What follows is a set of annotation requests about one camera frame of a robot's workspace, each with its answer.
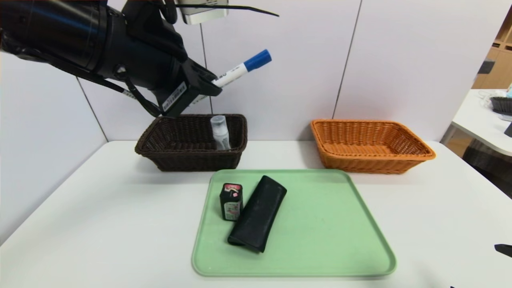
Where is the dark brown wicker basket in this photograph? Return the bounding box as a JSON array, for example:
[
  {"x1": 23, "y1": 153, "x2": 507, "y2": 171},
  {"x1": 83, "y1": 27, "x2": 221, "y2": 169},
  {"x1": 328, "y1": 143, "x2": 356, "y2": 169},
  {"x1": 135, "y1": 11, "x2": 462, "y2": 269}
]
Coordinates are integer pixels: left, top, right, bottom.
[{"x1": 134, "y1": 114, "x2": 248, "y2": 173}]

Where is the white plastic bottle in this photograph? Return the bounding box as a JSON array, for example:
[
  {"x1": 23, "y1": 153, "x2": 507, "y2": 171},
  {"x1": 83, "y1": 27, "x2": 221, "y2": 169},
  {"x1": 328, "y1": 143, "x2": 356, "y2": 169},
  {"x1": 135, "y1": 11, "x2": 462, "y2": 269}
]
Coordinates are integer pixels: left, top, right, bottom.
[{"x1": 210, "y1": 114, "x2": 232, "y2": 151}]

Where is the black soft glasses case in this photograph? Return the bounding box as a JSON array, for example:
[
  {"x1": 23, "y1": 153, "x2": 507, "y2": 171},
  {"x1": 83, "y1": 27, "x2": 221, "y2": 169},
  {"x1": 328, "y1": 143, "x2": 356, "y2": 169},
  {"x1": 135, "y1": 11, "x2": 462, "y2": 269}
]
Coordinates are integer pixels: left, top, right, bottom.
[{"x1": 227, "y1": 175, "x2": 287, "y2": 253}]

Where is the dark woven furniture piece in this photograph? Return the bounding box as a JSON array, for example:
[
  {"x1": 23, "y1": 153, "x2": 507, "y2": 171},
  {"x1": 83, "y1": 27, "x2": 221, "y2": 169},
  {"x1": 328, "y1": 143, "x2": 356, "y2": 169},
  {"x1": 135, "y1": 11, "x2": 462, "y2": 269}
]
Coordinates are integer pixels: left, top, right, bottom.
[{"x1": 462, "y1": 140, "x2": 512, "y2": 199}]

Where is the light wooden shelf unit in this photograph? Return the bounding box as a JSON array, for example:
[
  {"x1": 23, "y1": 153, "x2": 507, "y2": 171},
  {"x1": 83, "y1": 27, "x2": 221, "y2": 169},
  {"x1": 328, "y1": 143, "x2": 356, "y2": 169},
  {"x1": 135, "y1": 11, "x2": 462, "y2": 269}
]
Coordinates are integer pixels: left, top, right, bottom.
[{"x1": 470, "y1": 4, "x2": 512, "y2": 90}]

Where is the orange wicker basket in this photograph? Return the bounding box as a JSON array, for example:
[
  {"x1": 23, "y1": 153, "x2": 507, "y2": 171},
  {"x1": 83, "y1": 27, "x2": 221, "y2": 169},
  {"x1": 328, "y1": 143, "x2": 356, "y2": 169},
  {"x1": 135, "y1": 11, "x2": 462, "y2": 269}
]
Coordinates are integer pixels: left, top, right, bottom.
[{"x1": 311, "y1": 119, "x2": 437, "y2": 175}]

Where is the small black drink carton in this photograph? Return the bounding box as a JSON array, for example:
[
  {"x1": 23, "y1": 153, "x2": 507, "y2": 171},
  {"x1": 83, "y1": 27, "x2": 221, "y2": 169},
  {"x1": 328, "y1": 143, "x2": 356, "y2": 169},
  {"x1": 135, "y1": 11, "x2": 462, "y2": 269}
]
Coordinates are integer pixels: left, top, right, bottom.
[{"x1": 219, "y1": 183, "x2": 244, "y2": 221}]

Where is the white side table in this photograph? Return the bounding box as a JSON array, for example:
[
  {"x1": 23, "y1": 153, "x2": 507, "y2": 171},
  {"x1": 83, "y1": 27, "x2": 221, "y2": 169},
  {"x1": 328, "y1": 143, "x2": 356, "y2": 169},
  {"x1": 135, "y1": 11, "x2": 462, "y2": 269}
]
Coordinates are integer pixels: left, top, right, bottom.
[{"x1": 439, "y1": 89, "x2": 512, "y2": 157}]

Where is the blue capped white marker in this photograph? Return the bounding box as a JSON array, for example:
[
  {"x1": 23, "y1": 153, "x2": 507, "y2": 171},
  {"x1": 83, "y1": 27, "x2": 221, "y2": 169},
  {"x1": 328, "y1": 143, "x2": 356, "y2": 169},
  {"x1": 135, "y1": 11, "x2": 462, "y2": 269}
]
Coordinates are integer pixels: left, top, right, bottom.
[{"x1": 191, "y1": 49, "x2": 272, "y2": 105}]

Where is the light green plastic tray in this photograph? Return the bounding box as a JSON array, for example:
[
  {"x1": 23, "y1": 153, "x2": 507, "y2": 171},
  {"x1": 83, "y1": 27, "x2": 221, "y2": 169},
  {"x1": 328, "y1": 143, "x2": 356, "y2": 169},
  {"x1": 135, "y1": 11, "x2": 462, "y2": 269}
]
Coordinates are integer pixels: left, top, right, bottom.
[{"x1": 192, "y1": 169, "x2": 397, "y2": 278}]

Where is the small dark wicker basket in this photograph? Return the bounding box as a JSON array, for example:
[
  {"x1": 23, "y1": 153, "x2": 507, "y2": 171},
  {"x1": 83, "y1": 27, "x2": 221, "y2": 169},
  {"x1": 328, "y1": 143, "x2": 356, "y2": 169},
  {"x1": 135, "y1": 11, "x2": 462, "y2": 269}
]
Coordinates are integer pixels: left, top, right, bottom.
[{"x1": 490, "y1": 96, "x2": 512, "y2": 116}]

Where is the thin black cable white label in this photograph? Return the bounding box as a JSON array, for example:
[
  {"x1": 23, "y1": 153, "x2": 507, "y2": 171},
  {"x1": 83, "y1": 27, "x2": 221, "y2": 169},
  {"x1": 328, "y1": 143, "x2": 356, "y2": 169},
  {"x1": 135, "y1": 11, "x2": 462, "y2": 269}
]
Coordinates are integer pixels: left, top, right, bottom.
[{"x1": 0, "y1": 30, "x2": 164, "y2": 117}]

